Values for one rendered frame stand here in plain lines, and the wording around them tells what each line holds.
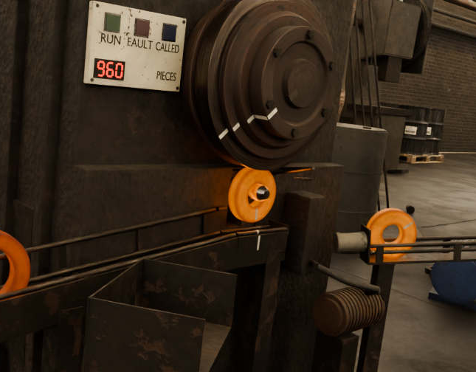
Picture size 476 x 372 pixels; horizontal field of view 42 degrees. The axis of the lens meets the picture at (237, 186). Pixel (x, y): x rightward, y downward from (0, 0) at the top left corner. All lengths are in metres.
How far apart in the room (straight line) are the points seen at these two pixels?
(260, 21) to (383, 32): 7.98
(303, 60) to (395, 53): 8.08
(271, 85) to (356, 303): 0.72
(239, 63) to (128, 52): 0.26
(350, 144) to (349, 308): 2.58
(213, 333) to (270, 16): 0.77
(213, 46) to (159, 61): 0.15
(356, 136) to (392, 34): 5.34
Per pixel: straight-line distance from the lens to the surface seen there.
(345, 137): 4.31
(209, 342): 1.25
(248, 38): 1.52
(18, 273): 1.33
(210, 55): 1.48
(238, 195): 1.63
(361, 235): 1.90
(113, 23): 1.47
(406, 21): 9.76
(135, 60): 1.51
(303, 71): 1.57
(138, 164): 1.57
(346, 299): 1.85
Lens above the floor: 1.10
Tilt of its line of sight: 9 degrees down
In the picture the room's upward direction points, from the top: 7 degrees clockwise
